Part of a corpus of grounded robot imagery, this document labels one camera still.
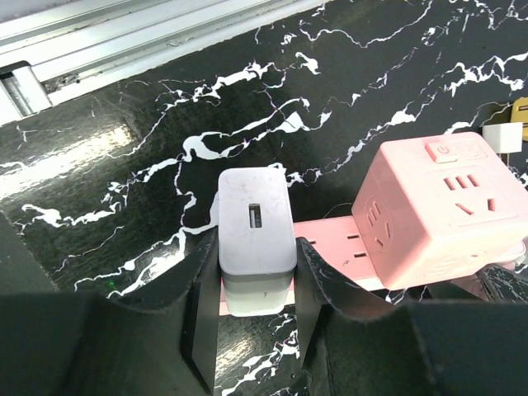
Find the small white cube adapter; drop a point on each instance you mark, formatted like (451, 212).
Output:
(504, 138)

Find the pink power strip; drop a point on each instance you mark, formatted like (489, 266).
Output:
(338, 241)

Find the aluminium frame rail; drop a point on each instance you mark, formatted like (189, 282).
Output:
(55, 54)

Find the white plug adapter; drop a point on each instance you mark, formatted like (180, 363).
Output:
(257, 247)

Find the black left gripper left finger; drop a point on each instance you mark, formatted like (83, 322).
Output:
(160, 339)

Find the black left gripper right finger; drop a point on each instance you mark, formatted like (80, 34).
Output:
(352, 342)

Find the pink cube adapter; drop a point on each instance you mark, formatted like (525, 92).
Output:
(437, 208)

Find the yellow plug adapter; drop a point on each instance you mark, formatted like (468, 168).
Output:
(519, 114)

